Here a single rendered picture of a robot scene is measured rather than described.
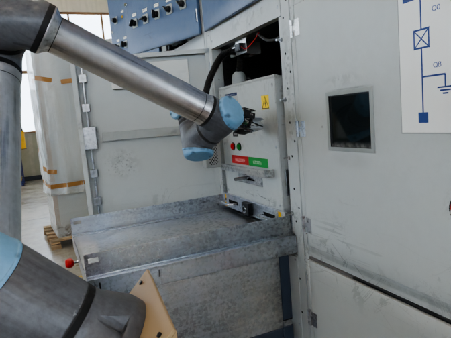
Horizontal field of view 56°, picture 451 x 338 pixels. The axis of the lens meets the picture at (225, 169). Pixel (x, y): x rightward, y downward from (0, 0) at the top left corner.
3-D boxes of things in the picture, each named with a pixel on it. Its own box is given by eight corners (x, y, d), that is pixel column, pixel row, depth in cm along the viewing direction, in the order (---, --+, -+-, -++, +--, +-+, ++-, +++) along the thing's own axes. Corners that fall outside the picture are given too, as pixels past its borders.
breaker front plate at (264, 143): (280, 215, 149) (271, 76, 143) (225, 196, 194) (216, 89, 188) (284, 214, 150) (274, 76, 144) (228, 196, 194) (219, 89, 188)
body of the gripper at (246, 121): (254, 132, 145) (227, 125, 137) (238, 133, 151) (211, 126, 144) (257, 109, 145) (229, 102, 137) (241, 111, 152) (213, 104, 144)
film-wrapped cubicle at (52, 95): (158, 229, 513) (137, 33, 485) (52, 250, 458) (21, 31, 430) (137, 216, 592) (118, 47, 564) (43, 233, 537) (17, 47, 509)
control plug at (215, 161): (206, 168, 183) (203, 127, 181) (203, 167, 187) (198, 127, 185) (223, 166, 186) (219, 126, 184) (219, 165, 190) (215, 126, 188)
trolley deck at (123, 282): (89, 301, 119) (86, 281, 118) (73, 247, 175) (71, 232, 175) (296, 252, 145) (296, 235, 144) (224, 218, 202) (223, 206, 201)
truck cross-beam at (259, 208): (285, 229, 147) (284, 212, 146) (223, 204, 197) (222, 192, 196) (297, 227, 149) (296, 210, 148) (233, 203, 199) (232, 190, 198)
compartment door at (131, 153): (92, 217, 205) (72, 60, 196) (223, 204, 210) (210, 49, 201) (89, 220, 198) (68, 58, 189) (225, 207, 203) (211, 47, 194)
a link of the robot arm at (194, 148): (198, 145, 120) (192, 107, 125) (177, 163, 128) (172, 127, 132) (225, 150, 125) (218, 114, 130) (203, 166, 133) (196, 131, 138)
